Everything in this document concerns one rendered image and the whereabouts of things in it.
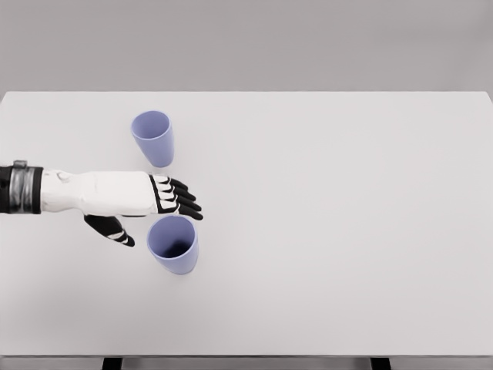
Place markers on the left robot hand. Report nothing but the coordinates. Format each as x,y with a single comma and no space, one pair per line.
119,192

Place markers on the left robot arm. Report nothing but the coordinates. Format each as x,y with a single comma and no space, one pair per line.
42,190

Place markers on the lavender plastic cup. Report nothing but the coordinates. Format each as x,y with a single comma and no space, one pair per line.
154,136
175,246

